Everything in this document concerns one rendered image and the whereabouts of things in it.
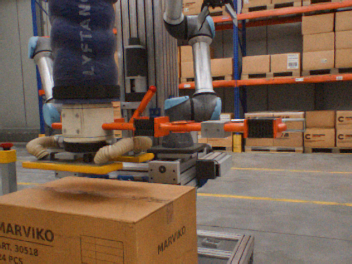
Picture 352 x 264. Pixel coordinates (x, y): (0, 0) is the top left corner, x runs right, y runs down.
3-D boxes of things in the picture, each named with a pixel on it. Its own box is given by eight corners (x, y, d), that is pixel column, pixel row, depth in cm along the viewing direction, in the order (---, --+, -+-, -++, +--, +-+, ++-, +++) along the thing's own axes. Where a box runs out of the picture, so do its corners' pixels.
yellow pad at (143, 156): (63, 158, 139) (62, 145, 139) (81, 154, 148) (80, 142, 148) (139, 163, 124) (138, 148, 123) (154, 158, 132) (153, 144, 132)
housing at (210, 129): (200, 137, 104) (200, 122, 103) (209, 135, 110) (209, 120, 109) (224, 138, 100) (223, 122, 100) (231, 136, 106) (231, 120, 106)
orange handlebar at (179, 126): (26, 131, 136) (26, 121, 136) (82, 124, 163) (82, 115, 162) (284, 136, 93) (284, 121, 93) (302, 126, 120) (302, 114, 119)
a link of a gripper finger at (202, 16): (188, 24, 141) (202, 2, 138) (193, 27, 146) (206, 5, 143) (195, 29, 140) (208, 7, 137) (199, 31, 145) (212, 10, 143)
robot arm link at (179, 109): (163, 124, 178) (162, 97, 177) (190, 123, 179) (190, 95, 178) (165, 126, 166) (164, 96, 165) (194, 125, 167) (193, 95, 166)
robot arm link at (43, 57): (82, 117, 180) (56, 33, 201) (50, 119, 171) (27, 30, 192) (75, 130, 189) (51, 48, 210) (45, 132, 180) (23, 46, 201)
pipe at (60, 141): (25, 156, 124) (24, 139, 124) (77, 146, 146) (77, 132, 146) (107, 161, 108) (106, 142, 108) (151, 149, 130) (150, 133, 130)
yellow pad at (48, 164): (21, 168, 123) (20, 153, 122) (44, 163, 131) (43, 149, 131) (104, 175, 107) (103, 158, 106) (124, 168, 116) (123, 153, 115)
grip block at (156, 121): (131, 137, 113) (131, 117, 112) (148, 134, 121) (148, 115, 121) (155, 137, 109) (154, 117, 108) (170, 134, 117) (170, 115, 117)
